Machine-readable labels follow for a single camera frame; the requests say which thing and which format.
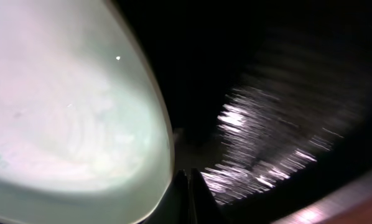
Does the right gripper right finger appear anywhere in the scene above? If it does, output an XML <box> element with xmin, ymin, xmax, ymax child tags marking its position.
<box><xmin>189</xmin><ymin>168</ymin><xmax>230</xmax><ymax>224</ymax></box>

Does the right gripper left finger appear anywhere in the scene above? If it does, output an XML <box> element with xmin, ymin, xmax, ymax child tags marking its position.
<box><xmin>142</xmin><ymin>170</ymin><xmax>190</xmax><ymax>224</ymax></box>

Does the mint plate front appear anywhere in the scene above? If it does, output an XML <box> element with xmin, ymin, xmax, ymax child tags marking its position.
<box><xmin>0</xmin><ymin>0</ymin><xmax>174</xmax><ymax>224</ymax></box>

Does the black round tray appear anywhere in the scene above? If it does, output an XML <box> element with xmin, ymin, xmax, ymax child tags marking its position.
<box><xmin>115</xmin><ymin>1</ymin><xmax>372</xmax><ymax>223</ymax></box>

